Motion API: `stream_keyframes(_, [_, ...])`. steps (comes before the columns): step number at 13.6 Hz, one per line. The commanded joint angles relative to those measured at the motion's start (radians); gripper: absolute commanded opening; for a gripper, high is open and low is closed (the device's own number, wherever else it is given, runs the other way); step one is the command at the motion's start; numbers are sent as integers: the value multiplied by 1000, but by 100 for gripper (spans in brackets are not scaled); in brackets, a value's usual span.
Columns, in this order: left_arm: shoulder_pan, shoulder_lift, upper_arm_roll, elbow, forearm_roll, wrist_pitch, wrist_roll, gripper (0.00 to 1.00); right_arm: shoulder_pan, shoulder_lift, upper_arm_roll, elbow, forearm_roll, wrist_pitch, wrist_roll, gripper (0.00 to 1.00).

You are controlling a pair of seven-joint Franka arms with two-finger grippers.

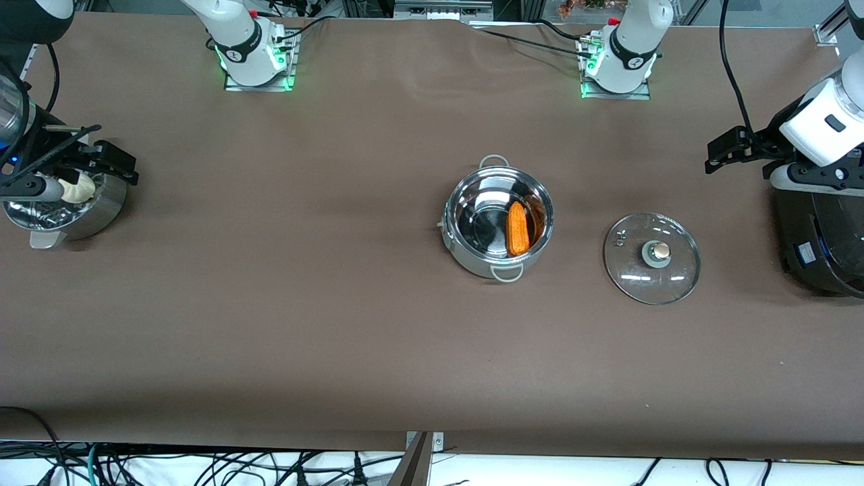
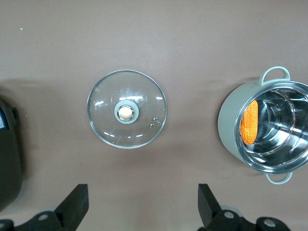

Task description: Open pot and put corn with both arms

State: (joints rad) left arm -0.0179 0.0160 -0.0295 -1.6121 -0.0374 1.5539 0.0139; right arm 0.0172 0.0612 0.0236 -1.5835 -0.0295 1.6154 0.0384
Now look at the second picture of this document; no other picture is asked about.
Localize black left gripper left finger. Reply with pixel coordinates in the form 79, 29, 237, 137
0, 184, 89, 231

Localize orange corn cob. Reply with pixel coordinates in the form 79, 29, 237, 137
240, 100, 259, 145

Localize steel pot with green handles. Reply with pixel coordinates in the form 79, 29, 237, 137
218, 66, 308, 186

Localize black round appliance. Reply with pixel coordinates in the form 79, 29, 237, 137
0, 96, 24, 212

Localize glass lid with knob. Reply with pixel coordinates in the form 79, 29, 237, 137
86, 69, 168, 150

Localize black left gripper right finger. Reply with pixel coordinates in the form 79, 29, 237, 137
198, 184, 292, 231

